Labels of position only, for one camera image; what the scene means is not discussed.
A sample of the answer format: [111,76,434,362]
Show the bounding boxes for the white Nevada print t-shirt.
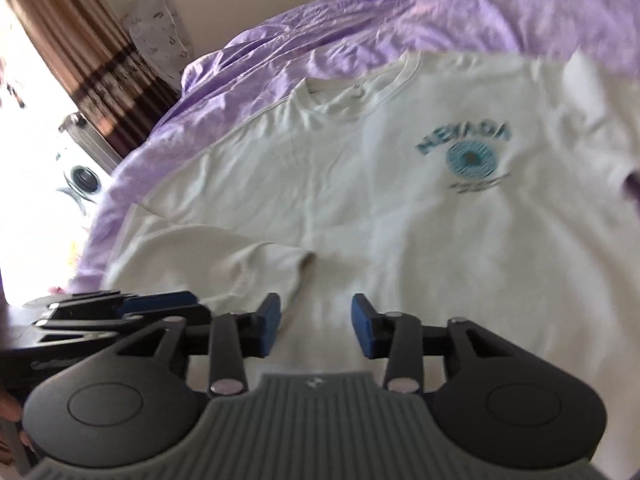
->
[102,46,640,413]

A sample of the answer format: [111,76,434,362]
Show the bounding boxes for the white washing machine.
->
[56,151,112,216]

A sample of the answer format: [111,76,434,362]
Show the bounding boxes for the brown patterned curtain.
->
[6,0,178,157]

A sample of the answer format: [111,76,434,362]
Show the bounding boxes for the white floral wrapped fan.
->
[122,0,193,91]

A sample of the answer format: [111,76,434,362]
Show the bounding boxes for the purple floral bed sheet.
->
[70,0,639,292]

